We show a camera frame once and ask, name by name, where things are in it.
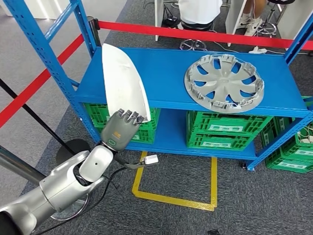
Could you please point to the white power strip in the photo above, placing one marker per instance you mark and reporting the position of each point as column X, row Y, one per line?
column 258, row 50

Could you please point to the black round stool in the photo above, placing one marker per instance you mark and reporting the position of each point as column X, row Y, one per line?
column 195, row 26
column 268, row 29

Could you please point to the blue metal shelf rack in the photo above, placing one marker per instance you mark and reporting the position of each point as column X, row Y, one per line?
column 166, row 77

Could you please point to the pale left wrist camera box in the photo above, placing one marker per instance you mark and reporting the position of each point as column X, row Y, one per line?
column 151, row 159

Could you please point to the silver wheel hubcap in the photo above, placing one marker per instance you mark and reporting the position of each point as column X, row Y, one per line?
column 223, row 82

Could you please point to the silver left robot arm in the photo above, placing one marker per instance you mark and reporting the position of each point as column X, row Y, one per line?
column 61, row 188

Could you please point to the white curved plastic part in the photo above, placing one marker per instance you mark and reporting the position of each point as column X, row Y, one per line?
column 122, row 84

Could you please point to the person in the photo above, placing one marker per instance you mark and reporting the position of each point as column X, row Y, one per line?
column 252, row 26
column 199, row 11

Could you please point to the white low platform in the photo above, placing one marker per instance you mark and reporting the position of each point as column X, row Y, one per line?
column 44, row 8

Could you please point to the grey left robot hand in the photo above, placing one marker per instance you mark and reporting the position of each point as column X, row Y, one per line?
column 117, row 133

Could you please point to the white desk panel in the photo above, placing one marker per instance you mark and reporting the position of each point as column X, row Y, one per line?
column 158, row 19
column 290, row 19
column 233, row 19

